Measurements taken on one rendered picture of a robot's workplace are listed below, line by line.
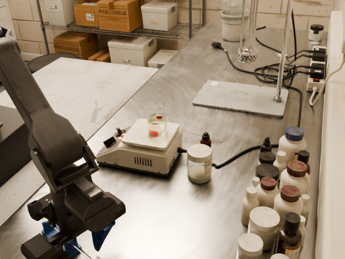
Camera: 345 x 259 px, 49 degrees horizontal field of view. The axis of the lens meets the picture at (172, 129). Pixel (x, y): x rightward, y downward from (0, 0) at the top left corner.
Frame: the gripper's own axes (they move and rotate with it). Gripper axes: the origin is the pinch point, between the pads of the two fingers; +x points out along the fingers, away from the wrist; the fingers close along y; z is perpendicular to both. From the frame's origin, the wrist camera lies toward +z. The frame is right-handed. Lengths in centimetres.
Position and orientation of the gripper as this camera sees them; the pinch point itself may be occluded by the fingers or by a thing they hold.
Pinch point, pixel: (80, 247)
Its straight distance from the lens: 75.2
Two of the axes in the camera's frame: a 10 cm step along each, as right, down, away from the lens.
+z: -7.3, -3.4, 6.0
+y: -6.9, 3.9, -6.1
